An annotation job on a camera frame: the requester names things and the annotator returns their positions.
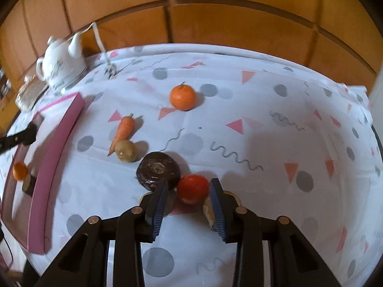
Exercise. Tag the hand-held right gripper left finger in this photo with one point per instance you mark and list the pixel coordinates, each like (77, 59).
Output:
(158, 212)

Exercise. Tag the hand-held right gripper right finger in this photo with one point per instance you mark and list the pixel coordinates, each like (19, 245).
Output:
(217, 212)

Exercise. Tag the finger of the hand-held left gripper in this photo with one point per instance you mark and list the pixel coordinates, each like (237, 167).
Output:
(27, 134)

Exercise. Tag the small beige potato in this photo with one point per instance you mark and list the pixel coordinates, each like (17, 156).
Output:
(208, 212)
(126, 152)

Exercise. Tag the red tomato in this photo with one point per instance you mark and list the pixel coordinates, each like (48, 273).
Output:
(193, 189)

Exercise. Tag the orange mandarin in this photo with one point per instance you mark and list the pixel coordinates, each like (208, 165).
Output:
(182, 97)
(20, 171)

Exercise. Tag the pink-edged white tray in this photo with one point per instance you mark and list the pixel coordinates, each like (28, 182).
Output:
(51, 167)

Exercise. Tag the dark brown water chestnut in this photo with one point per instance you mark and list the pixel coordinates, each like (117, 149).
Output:
(29, 184)
(155, 167)

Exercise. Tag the orange carrot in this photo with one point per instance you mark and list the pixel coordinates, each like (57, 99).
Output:
(124, 128)

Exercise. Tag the silver embossed tissue box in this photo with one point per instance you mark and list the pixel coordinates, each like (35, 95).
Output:
(30, 95)

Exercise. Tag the silver kettle base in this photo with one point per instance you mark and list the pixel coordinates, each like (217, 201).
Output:
(75, 80)

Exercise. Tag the white floral ceramic kettle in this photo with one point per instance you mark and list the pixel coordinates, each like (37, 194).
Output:
(59, 61)

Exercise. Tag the white patterned tablecloth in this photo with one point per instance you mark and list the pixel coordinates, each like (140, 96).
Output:
(269, 143)

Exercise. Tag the white power plug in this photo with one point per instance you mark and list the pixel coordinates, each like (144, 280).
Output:
(109, 70)

